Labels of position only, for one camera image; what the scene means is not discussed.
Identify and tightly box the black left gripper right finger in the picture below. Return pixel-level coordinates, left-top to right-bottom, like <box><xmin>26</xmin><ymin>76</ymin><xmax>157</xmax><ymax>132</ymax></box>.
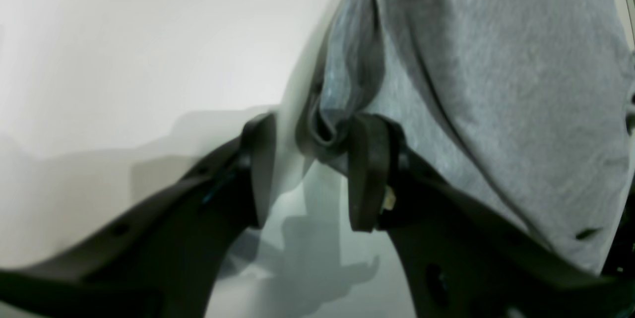
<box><xmin>347</xmin><ymin>114</ymin><xmax>634</xmax><ymax>318</ymax></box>

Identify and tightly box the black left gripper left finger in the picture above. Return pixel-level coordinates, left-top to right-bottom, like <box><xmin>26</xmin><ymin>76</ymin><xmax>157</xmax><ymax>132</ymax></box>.
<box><xmin>1</xmin><ymin>112</ymin><xmax>276</xmax><ymax>318</ymax></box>

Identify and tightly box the grey T-shirt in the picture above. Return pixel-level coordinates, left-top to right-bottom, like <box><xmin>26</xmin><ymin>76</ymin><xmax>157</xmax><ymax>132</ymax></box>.
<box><xmin>302</xmin><ymin>0</ymin><xmax>634</xmax><ymax>274</ymax></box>

